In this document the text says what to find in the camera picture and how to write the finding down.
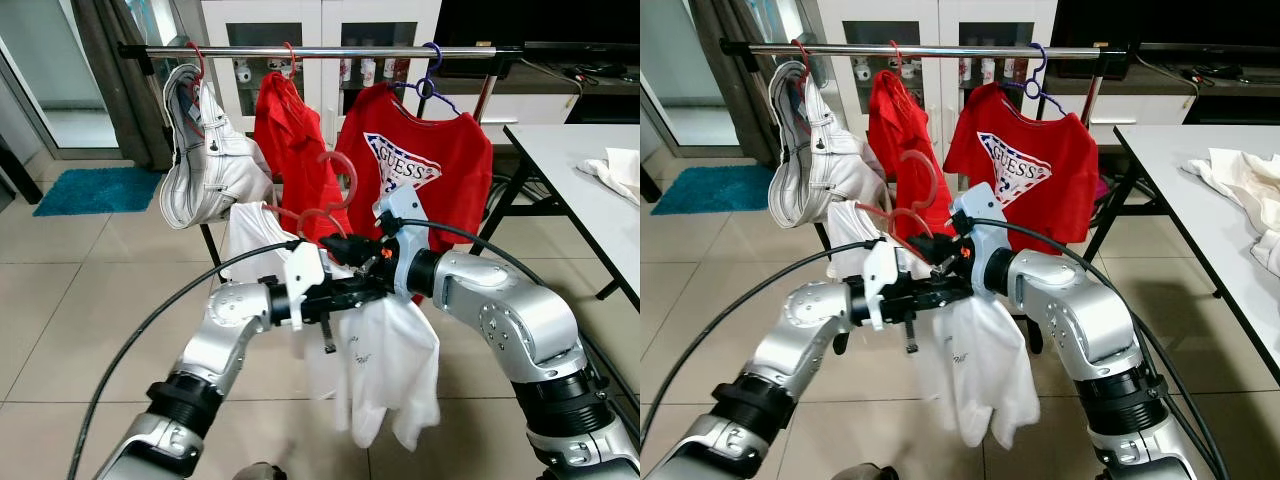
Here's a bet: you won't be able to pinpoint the white t-shirt small print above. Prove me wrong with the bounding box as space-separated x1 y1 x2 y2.
220 200 441 451
828 200 1041 449

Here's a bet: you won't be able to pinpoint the white denim jeans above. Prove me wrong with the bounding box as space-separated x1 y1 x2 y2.
768 60 886 229
160 63 273 231

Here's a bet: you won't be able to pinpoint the purple plastic hanger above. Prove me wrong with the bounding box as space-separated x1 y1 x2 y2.
1000 42 1069 116
395 42 461 116

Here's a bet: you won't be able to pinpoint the red polo shirt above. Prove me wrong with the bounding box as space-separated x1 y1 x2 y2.
866 70 951 241
252 72 351 246

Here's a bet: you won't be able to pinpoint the red Guess t-shirt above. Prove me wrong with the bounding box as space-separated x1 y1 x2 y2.
335 83 494 301
943 83 1101 256

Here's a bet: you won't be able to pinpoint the chrome clothes rack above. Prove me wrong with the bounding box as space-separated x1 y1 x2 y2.
718 40 1131 271
118 42 526 271

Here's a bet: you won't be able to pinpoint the grey table black legs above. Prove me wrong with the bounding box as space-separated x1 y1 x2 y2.
1085 123 1280 386
478 123 641 311

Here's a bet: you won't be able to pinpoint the blue floor mat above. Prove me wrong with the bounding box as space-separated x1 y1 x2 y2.
650 165 781 216
32 167 166 218

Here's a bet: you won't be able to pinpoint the white glass door cabinet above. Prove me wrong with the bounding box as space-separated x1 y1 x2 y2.
200 0 441 136
818 0 1059 136

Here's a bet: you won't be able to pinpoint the dark grey curtain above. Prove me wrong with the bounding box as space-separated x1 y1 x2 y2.
72 0 206 171
690 0 823 166

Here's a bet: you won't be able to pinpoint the cream white garment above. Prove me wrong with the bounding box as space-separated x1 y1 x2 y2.
583 148 641 206
1185 148 1280 279

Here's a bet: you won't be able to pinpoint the dark television stand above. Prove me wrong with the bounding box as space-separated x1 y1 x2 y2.
1125 42 1280 126
500 42 641 126

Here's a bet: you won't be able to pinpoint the black television screen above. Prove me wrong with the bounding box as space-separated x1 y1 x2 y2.
432 0 641 51
1050 0 1280 51

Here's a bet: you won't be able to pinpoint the glass sliding door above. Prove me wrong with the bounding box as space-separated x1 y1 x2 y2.
640 0 716 151
0 0 101 156

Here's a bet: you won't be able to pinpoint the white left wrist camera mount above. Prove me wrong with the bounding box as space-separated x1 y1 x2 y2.
862 240 901 331
284 243 327 331

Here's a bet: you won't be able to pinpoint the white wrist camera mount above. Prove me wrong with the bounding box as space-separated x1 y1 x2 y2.
375 185 433 276
862 240 901 331
950 182 1006 276
284 243 327 331

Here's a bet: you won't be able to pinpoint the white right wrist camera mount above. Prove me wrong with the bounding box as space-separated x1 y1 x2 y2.
375 185 433 276
950 182 1006 276

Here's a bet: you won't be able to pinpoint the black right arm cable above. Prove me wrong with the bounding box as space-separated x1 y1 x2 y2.
400 218 641 421
970 216 1229 480

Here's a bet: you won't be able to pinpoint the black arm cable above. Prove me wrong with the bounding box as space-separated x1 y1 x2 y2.
66 240 303 480
400 218 641 421
640 238 883 451
970 216 1229 480

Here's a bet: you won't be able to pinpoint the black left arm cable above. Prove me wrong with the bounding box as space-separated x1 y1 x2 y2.
640 238 883 451
66 240 303 480

